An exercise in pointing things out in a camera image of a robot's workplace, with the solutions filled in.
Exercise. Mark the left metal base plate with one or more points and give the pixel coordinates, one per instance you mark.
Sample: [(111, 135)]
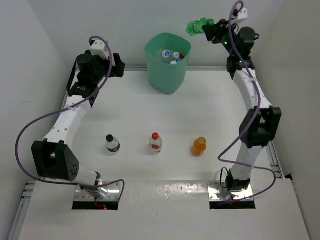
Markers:
[(108, 193)]

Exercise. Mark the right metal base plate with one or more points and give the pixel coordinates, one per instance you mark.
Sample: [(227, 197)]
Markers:
[(216, 193)]

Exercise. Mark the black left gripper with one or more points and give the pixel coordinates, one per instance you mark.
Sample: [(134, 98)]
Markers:
[(116, 69)]

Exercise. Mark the green plastic bottle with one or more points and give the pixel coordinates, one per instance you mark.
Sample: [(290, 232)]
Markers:
[(196, 27)]

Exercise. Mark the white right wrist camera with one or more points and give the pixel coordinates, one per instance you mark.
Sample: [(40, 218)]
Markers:
[(239, 16)]

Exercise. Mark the clear bottle red label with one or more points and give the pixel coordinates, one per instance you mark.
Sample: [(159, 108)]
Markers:
[(155, 142)]

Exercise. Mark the orange juice bottle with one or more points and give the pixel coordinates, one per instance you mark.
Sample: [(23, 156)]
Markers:
[(199, 146)]

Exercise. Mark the green plastic bin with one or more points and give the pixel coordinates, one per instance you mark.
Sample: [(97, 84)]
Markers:
[(163, 76)]

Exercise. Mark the metal base plate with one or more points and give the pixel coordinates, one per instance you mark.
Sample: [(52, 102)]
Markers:
[(108, 193), (216, 193)]

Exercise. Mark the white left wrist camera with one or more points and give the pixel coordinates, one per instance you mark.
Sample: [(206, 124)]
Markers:
[(98, 48)]

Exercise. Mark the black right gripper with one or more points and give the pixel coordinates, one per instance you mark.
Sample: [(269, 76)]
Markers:
[(213, 32)]

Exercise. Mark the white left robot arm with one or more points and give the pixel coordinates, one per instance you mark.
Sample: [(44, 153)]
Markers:
[(53, 156)]

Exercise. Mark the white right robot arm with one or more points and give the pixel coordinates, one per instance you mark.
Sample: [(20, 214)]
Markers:
[(260, 125)]

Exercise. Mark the clear bottle blue-white cap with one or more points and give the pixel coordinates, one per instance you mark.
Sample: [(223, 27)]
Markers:
[(163, 55)]

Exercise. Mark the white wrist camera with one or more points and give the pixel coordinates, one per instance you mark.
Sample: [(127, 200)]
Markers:
[(239, 16), (98, 48)]

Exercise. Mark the clear bottle black cap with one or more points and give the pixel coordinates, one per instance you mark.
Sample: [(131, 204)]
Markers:
[(112, 144)]

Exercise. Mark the clear bottle blue label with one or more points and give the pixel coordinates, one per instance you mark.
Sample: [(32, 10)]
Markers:
[(175, 61)]

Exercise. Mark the clear bottle blue-orange label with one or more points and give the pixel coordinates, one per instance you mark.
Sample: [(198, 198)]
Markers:
[(176, 55)]

